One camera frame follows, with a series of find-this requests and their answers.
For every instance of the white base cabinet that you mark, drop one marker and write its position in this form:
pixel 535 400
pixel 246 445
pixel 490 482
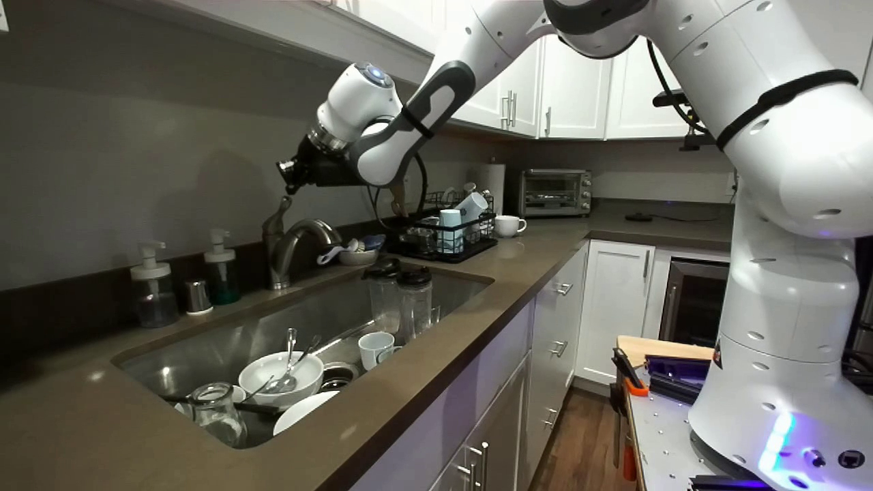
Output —
pixel 616 309

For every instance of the white mug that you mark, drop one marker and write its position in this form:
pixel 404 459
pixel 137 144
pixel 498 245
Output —
pixel 374 353
pixel 508 226

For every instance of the white paper towel roll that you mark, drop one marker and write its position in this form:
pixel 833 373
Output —
pixel 492 188

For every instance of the black glass door appliance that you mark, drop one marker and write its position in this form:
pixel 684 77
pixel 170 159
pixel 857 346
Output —
pixel 698 305

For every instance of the clear soap dispenser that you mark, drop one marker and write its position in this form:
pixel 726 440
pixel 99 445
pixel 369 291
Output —
pixel 155 291

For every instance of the stainless steel faucet spout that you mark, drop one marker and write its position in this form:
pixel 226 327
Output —
pixel 305 233

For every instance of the large white bowl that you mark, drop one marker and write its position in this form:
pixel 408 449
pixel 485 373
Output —
pixel 275 373

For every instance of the clear blender jar black lid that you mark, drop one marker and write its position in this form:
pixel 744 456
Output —
pixel 415 305
pixel 384 297

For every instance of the light blue plastic cup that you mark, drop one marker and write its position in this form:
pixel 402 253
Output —
pixel 452 233

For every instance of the wooden cutting board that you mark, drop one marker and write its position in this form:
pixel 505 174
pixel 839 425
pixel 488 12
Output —
pixel 400 196

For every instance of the light wooden board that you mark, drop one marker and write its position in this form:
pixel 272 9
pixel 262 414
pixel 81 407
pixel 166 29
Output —
pixel 669 348

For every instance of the green soap dispenser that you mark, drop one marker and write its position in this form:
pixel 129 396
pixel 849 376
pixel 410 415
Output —
pixel 222 278

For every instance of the black tool case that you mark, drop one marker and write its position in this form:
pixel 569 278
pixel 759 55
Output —
pixel 679 376

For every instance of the white plate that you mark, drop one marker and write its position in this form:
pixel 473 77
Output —
pixel 305 414

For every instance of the silver toaster oven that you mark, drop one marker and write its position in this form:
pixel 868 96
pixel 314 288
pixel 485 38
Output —
pixel 556 193

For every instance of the grey robot base table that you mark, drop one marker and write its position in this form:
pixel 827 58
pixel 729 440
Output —
pixel 665 445

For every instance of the stainless steel sink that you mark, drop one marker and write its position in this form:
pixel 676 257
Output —
pixel 301 318

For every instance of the light blue plastic container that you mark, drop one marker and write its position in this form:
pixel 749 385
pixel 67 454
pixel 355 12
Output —
pixel 475 207

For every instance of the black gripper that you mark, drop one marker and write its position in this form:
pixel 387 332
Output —
pixel 329 166

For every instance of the clear glass jar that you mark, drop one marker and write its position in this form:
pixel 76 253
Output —
pixel 219 425

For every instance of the beige ceramic bowl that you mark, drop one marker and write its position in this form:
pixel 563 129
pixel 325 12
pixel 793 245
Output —
pixel 359 257

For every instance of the metal spoon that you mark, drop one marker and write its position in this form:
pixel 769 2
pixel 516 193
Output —
pixel 290 346
pixel 275 384

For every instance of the orange black clamp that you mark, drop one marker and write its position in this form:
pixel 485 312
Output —
pixel 632 384

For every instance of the long white wall cabinet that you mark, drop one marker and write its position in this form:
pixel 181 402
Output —
pixel 228 16

